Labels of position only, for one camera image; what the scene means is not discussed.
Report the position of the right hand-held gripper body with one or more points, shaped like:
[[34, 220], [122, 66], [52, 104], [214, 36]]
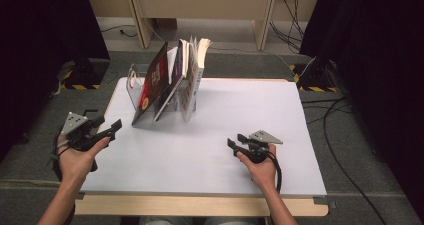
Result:
[[258, 150]]

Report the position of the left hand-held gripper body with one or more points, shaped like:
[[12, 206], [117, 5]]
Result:
[[80, 135]]

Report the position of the clear acrylic book rack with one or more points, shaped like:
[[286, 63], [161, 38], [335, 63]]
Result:
[[135, 91]]

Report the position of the black and red book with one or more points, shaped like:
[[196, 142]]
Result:
[[151, 85]]

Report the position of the thick white book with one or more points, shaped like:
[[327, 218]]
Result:
[[195, 81]]

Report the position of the purple magazine white spine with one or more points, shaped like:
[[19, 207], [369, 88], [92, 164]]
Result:
[[171, 65]]

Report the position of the person's right hand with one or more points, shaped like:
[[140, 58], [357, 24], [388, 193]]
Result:
[[261, 175]]

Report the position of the person's left hand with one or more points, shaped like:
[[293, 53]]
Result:
[[80, 165]]

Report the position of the stand base with hazard tape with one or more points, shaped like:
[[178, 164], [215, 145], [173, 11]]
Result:
[[316, 78], [83, 75]]

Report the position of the black curtain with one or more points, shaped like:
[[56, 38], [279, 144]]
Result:
[[376, 68], [43, 51]]

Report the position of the beige wooden desk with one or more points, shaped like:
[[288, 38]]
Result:
[[233, 5]]

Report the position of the grey table bracket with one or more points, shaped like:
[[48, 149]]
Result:
[[325, 202], [81, 195]]

